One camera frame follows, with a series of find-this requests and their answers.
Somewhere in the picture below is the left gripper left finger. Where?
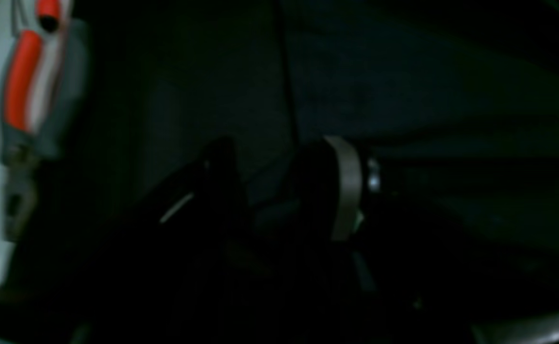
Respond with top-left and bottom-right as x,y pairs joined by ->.
21,138 -> 247,344

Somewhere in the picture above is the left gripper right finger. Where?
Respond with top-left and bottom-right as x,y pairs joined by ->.
303,136 -> 559,344

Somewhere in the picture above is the dark navy t-shirt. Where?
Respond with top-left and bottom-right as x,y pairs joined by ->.
241,0 -> 559,268

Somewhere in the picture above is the black table cloth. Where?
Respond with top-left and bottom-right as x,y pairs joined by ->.
40,0 -> 296,217

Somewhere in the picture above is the orange clamp far left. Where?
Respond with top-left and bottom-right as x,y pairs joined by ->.
0,0 -> 93,242

